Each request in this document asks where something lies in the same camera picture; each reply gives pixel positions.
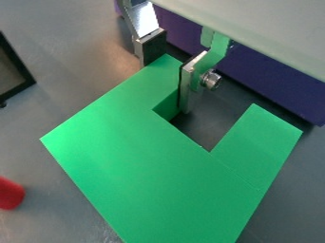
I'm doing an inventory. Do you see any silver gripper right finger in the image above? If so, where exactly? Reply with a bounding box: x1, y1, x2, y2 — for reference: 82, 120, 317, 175
178, 26, 233, 115

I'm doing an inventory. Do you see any red peg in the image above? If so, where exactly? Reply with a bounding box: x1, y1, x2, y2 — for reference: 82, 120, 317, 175
0, 177, 25, 210

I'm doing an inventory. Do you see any green U-shaped block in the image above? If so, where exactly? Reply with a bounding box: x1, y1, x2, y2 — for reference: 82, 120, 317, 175
40, 55, 302, 243

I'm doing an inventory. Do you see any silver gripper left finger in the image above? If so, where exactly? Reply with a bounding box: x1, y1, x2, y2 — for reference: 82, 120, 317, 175
118, 0, 166, 66

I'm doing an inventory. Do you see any purple board with cross slot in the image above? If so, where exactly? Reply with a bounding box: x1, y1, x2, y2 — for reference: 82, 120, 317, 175
112, 0, 325, 127

